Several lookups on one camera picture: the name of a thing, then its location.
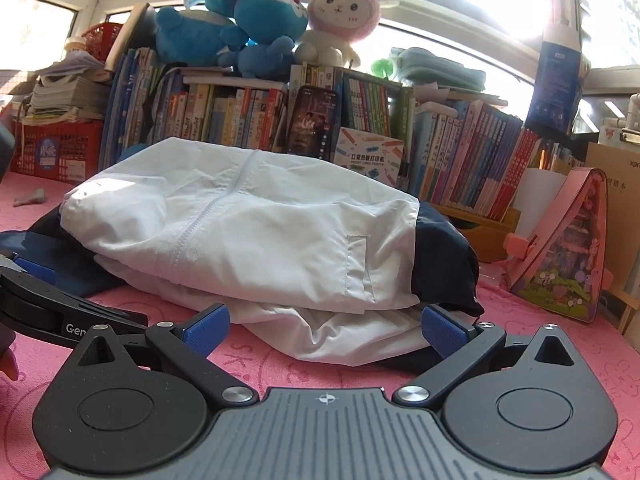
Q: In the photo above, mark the stack of papers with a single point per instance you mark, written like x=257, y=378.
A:
x=65, y=95

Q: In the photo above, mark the white box with pencil print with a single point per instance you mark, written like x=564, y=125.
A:
x=367, y=157

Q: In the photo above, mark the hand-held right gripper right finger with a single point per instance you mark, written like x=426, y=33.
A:
x=442, y=332

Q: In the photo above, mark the wooden easel frame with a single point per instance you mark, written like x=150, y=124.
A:
x=620, y=310

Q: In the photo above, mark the green plant toy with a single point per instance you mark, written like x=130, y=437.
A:
x=382, y=67

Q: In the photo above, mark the flat lying book stack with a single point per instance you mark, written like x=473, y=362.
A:
x=225, y=77

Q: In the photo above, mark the row of red spined books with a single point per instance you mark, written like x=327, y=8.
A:
x=475, y=155

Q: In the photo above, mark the row of green spined books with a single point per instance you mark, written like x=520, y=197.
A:
x=370, y=105

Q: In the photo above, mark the pink rabbit print blanket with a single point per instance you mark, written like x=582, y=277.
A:
x=525, y=325

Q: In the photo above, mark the brown cardboard box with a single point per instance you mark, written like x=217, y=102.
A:
x=622, y=190

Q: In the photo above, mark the clear plastic wrapper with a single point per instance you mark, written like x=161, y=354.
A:
x=492, y=277

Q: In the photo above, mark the white container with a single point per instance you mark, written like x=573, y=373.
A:
x=540, y=190

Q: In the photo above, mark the row of colourful picture books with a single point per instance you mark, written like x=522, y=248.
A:
x=225, y=115

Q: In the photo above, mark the red plastic basket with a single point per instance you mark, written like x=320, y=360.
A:
x=102, y=42

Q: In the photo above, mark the large blue cat plush toy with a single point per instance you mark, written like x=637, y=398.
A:
x=270, y=20

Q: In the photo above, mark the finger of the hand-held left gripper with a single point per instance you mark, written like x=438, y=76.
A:
x=37, y=271
x=120, y=322

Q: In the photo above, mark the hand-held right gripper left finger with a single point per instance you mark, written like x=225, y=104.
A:
x=207, y=327

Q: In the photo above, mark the black smartphone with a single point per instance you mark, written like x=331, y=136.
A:
x=312, y=125

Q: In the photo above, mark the light blue folded pouch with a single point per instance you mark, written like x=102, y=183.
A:
x=440, y=70

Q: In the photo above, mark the pink rabbit plush toy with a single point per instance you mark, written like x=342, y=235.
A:
x=340, y=15

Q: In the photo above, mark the blue whale plush toy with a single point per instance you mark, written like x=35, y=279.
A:
x=190, y=40

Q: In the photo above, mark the dark blue printed package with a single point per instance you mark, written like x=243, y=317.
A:
x=555, y=85

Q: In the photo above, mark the white window frame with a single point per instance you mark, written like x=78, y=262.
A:
x=450, y=20

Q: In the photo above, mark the row of tall blue books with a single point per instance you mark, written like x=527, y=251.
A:
x=132, y=100

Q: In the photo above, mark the wooden drawer organizer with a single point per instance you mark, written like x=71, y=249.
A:
x=492, y=240

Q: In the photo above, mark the red plastic crate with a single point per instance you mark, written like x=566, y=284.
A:
x=75, y=145

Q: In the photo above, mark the white and navy jacket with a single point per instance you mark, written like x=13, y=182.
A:
x=275, y=225

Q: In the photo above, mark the pink house model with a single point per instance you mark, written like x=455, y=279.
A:
x=565, y=250

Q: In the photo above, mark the person's left hand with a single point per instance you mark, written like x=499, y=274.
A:
x=7, y=366

